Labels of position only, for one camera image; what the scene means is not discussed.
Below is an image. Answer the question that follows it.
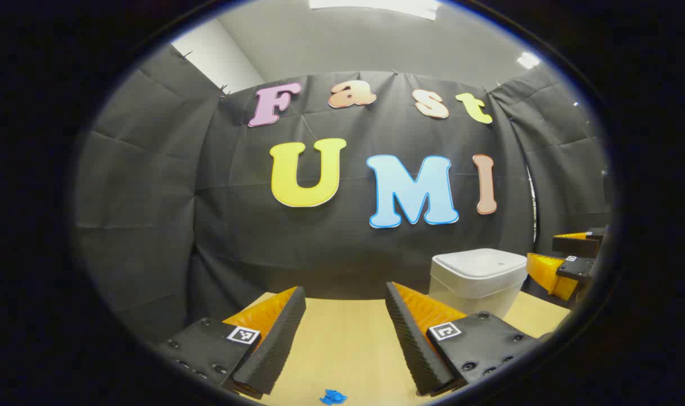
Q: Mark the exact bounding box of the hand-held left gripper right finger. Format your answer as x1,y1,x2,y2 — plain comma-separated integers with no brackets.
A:
385,282,551,397

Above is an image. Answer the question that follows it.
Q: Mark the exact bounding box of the wooden desktop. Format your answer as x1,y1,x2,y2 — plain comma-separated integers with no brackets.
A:
238,290,571,406

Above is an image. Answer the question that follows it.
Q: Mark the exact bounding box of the black backdrop cloth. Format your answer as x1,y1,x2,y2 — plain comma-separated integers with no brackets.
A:
72,45,613,345

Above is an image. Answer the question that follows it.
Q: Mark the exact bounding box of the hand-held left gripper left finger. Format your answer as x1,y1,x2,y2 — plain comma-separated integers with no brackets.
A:
156,286,307,401

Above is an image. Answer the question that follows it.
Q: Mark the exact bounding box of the white desktop garbage bin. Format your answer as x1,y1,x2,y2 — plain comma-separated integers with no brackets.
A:
428,248,529,320

